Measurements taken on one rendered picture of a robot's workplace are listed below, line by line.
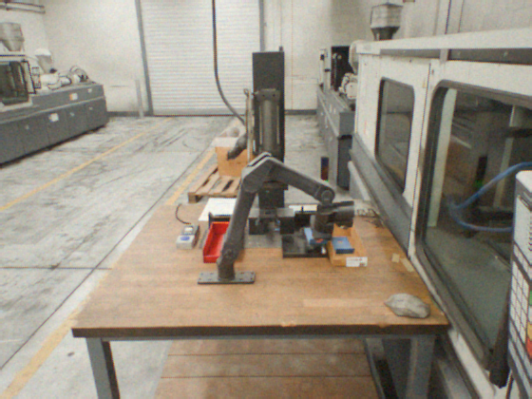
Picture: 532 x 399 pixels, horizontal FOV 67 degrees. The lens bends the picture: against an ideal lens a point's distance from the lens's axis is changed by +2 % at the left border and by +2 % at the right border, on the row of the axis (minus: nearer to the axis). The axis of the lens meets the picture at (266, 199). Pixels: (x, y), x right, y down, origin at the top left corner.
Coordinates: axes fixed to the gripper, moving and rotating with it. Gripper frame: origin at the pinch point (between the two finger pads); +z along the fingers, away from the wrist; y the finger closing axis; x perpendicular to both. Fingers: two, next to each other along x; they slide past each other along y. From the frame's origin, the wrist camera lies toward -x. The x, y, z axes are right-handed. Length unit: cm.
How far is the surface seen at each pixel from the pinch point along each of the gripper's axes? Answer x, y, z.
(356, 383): -21, -33, 69
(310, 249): 2.3, 0.8, 7.6
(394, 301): -18.6, -29.9, -9.7
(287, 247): 11.1, 2.8, 8.8
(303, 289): 8.3, -21.1, -2.7
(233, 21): 55, 892, 360
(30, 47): 552, 858, 404
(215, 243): 40.6, 9.8, 14.8
